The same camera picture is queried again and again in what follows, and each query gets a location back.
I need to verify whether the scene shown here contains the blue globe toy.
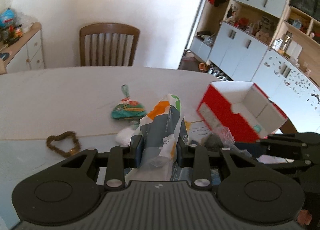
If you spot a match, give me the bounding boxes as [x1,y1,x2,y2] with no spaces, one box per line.
[0,8,15,29]

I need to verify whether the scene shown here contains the dark fuzzy item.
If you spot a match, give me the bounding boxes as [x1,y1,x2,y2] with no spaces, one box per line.
[202,133,224,152]

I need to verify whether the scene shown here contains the white wooden sideboard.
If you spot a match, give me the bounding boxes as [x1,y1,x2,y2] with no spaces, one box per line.
[1,22,46,75]

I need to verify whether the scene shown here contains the brown wooden chair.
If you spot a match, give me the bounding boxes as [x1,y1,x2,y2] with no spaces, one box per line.
[79,23,140,67]

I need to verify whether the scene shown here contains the green embroidered sachet pouch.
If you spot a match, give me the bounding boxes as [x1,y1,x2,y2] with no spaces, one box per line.
[111,85,146,120]

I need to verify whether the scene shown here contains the orange slippers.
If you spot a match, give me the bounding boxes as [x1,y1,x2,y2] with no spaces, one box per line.
[198,63,210,72]

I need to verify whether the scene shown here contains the white orange grey plastic bag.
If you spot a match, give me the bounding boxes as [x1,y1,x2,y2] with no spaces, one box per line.
[125,94,188,183]

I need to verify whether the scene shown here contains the red white cardboard box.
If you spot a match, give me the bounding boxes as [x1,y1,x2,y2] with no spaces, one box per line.
[197,81,288,143]

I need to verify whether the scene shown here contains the large wall cabinet unit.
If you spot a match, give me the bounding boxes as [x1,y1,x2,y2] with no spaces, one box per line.
[187,0,319,132]

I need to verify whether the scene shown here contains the person right hand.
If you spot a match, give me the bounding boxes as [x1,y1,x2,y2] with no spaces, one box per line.
[297,209,312,226]

